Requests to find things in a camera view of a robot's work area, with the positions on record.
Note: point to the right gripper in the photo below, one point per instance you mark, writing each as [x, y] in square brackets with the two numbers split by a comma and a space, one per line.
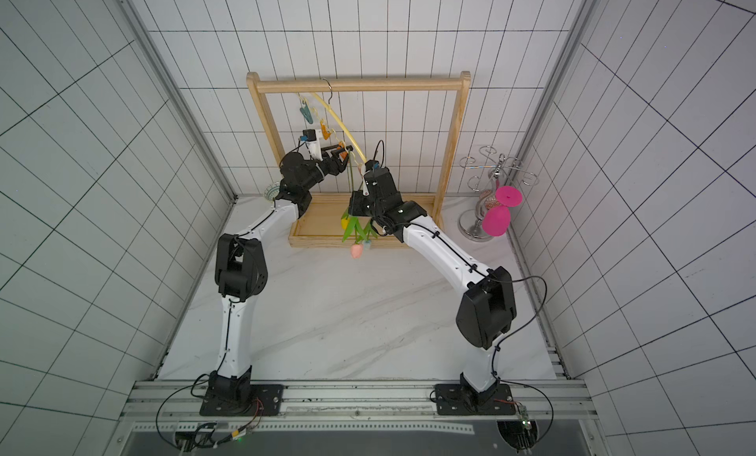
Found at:
[359, 203]

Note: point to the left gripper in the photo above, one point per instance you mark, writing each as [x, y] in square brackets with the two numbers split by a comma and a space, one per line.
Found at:
[340, 166]

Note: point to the pink tulip flower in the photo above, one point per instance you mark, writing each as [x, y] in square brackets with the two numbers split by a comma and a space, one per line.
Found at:
[355, 181]

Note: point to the yellow clothes hanger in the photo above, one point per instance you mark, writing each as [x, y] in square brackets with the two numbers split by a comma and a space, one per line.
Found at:
[314, 92]

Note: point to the yellow tulip flower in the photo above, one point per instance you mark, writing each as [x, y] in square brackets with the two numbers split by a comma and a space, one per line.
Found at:
[348, 221]

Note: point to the white tulip flower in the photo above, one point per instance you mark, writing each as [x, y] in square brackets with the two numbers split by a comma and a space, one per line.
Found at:
[366, 233]

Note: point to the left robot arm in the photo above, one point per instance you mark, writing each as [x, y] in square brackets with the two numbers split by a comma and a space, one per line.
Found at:
[241, 271]

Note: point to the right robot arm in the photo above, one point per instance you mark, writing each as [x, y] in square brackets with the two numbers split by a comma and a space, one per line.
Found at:
[487, 308]

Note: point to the teal clothespin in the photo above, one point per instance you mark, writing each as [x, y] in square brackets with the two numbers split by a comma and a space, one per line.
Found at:
[305, 111]

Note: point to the small patterned bowl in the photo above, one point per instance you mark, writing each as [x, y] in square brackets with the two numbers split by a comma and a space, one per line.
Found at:
[272, 191]

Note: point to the chrome glass holder stand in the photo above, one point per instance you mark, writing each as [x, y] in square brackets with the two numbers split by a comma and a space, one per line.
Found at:
[492, 172]

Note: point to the patterned glass on stand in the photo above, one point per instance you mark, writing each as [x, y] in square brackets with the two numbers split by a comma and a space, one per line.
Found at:
[487, 201]

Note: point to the pink plastic wine glass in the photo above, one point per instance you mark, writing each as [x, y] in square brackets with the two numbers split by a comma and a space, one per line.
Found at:
[497, 219]

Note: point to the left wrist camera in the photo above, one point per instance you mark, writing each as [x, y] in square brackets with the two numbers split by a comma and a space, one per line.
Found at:
[310, 139]

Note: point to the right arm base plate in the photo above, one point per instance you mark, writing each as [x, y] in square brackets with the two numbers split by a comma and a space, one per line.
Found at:
[461, 400]

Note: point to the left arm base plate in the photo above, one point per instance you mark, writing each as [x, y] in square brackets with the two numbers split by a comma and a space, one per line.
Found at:
[244, 401]

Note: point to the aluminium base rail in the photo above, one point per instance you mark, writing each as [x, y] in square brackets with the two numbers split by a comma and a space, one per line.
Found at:
[172, 407]

